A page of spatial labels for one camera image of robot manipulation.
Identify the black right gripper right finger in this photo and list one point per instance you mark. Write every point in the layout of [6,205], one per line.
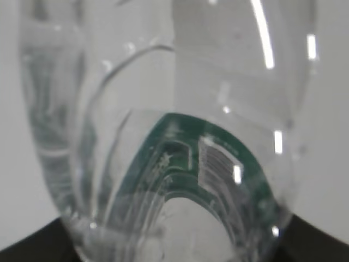
[304,242]

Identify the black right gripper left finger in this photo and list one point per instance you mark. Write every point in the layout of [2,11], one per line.
[48,244]

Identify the clear water bottle green label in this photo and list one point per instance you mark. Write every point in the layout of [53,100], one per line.
[166,129]

